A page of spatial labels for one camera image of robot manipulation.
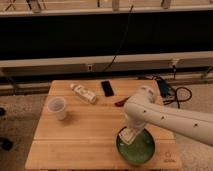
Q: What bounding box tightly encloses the white sponge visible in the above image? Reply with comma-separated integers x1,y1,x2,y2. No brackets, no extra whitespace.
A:
119,128,137,145

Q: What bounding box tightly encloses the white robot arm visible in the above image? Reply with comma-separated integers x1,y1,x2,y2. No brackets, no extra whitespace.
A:
124,86,213,146

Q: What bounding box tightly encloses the brown sausage-shaped object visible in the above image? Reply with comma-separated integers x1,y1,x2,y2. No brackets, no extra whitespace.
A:
114,97,129,107

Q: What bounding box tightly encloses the black rectangular block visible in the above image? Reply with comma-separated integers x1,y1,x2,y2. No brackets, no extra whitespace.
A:
101,81,114,97

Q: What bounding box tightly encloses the wooden folding table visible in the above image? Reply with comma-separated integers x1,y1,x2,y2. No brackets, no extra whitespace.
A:
24,79,183,171

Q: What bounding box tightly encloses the white plastic bottle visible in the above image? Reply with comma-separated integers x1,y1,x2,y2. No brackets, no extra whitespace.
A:
70,83,96,104

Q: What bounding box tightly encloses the black hanging cable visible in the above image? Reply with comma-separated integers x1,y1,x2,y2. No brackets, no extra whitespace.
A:
102,4,135,72

